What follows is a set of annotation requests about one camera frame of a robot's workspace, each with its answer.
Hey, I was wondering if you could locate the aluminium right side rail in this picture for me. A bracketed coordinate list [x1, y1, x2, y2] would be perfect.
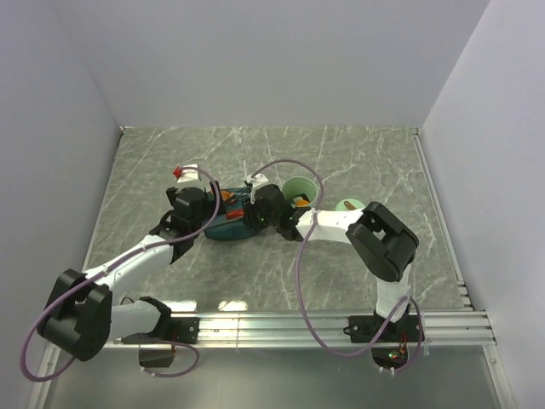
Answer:
[410, 128, 474, 311]

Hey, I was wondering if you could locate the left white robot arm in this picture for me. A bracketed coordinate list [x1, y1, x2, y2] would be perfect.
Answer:
[36, 183, 222, 361]

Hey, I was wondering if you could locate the orange fried shrimp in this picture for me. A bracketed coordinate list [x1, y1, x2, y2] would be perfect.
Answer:
[221, 190, 235, 202]

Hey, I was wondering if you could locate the orange round slice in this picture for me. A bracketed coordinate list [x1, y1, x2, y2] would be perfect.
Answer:
[294, 198, 310, 207]

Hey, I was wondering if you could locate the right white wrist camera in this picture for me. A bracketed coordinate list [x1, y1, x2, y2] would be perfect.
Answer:
[244, 173, 270, 204]

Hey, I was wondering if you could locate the aluminium front rail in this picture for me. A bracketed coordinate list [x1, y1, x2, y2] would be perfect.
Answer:
[97, 309, 497, 350]

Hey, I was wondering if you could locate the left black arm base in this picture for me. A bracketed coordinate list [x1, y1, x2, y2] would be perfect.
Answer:
[110, 297, 200, 373]

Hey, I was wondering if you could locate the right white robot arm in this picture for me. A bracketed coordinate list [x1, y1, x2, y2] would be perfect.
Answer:
[250, 184, 419, 341]

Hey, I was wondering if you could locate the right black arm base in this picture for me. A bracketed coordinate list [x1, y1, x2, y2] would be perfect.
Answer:
[342, 313, 427, 370]

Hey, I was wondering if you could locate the teal square plate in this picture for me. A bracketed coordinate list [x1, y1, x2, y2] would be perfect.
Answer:
[204, 187, 260, 241]

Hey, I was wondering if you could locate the aluminium rail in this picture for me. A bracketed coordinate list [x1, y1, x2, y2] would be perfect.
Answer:
[97, 309, 497, 350]
[410, 128, 474, 311]

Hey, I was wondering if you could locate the mint green lid brown handle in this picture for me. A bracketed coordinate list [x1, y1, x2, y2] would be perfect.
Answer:
[335, 198, 366, 211]

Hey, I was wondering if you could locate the mint green canister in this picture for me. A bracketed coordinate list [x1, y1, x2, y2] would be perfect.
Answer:
[281, 176, 319, 208]

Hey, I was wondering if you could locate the red sausage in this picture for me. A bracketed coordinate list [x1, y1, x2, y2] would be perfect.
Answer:
[226, 209, 244, 220]

